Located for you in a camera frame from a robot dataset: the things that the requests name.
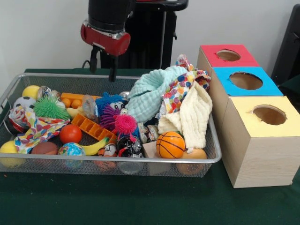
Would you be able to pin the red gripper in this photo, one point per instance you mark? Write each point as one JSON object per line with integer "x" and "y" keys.
{"x": 105, "y": 42}

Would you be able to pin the mint muslin cloth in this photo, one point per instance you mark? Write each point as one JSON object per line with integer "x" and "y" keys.
{"x": 145, "y": 103}

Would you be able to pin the colourful dotted cloth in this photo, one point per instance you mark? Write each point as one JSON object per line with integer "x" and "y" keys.
{"x": 202, "y": 78}
{"x": 178, "y": 96}

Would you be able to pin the cream muslin cloth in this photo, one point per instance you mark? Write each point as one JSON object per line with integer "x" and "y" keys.
{"x": 194, "y": 117}

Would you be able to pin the shallow clear mesh bin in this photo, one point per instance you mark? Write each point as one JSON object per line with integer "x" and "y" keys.
{"x": 209, "y": 140}

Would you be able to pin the wooden box with three holes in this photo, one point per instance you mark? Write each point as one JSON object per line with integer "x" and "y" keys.
{"x": 264, "y": 159}

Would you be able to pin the blue spiky ball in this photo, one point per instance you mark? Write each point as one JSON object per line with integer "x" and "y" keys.
{"x": 107, "y": 100}

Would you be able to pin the multicolour spiky caterpillar toy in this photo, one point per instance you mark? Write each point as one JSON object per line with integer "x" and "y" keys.
{"x": 125, "y": 124}

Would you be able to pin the large green spiky ball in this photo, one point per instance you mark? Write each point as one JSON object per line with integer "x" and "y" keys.
{"x": 50, "y": 107}

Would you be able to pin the red-orange ball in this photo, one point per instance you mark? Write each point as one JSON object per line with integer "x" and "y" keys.
{"x": 70, "y": 134}

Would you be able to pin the white colourful patterned cloth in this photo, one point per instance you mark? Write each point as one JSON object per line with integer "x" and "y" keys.
{"x": 35, "y": 131}

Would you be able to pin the orange toy basketball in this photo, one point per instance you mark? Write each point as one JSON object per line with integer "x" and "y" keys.
{"x": 170, "y": 144}

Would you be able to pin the dark green tablecloth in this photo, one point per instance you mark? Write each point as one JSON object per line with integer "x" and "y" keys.
{"x": 140, "y": 199}

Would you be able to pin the side table with green cloth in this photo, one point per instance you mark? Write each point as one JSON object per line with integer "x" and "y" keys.
{"x": 293, "y": 86}

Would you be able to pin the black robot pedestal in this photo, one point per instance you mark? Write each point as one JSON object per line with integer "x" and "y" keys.
{"x": 152, "y": 35}

